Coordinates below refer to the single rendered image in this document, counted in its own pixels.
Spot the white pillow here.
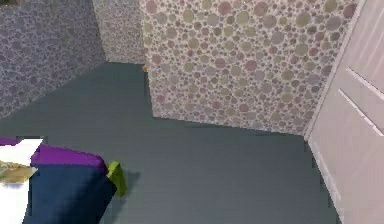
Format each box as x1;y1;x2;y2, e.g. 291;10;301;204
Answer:
0;138;44;167

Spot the white room door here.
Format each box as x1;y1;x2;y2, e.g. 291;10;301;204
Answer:
303;0;384;224

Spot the patterned yellow-green pillow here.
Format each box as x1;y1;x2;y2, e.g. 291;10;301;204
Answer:
0;160;39;184

